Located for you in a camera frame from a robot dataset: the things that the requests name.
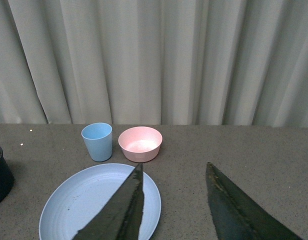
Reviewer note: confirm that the pink bowl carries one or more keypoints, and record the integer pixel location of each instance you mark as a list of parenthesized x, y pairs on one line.
[(140, 144)]

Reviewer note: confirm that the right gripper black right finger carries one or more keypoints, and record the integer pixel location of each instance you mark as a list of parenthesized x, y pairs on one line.
[(238, 217)]

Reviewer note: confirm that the light blue plate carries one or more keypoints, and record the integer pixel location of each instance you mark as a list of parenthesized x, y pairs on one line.
[(77, 200)]

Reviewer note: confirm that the dark blue saucepan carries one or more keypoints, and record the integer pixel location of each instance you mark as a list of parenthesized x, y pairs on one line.
[(6, 177)]

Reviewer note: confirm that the white curtain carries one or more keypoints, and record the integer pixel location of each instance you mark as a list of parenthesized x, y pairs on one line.
[(151, 62)]

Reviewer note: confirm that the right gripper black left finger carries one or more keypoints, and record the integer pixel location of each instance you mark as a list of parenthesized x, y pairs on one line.
[(121, 217)]

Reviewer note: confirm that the light blue cup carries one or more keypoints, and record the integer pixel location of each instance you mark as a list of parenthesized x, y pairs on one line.
[(98, 140)]

